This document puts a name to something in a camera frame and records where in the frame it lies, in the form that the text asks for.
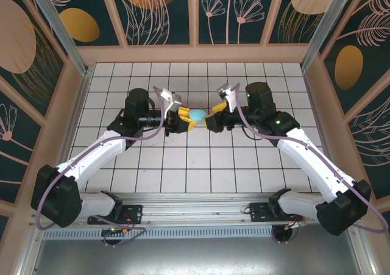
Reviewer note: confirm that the teal earbud charging case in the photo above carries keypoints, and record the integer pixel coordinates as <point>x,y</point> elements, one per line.
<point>197,115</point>

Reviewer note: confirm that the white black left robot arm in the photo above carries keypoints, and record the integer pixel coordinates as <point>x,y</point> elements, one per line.
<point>91,156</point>

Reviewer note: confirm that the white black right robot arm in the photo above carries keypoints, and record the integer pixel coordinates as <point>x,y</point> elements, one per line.
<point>310,162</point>

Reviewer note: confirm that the aluminium side rail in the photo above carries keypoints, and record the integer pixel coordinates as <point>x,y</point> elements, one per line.
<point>81,104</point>
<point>323,134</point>

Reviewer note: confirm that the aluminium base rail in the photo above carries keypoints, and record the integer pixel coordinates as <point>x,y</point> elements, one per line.
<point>195,208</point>

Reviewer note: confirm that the aluminium corner post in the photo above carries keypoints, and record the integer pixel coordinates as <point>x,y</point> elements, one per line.
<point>61,31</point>
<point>329,22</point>

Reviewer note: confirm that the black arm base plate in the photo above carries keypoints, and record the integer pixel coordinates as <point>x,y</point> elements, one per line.
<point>259,212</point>
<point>134,214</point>

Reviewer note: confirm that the aluminium lower frame bar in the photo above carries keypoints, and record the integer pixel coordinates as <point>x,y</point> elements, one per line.
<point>362,253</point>
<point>27,256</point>

